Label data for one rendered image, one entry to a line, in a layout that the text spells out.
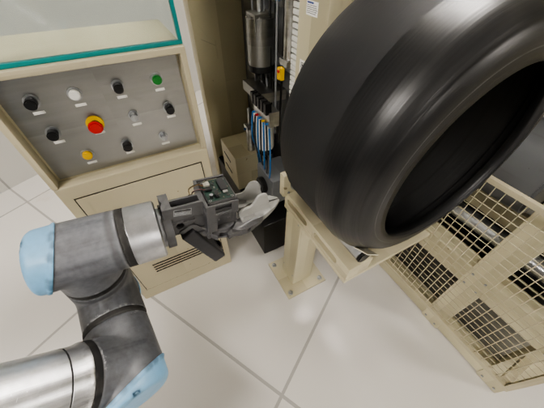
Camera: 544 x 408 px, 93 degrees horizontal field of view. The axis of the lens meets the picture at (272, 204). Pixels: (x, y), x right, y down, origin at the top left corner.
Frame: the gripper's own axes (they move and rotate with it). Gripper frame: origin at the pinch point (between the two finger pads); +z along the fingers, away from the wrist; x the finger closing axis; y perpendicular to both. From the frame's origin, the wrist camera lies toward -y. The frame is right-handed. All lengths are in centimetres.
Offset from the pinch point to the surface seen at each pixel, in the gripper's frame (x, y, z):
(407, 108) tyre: -9.2, 21.7, 13.8
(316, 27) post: 31.4, 23.4, 26.7
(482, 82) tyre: -12.0, 25.5, 23.1
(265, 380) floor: -9, -115, 5
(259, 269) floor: 47, -112, 29
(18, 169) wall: 222, -118, -114
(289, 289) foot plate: 26, -109, 39
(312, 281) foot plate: 24, -108, 54
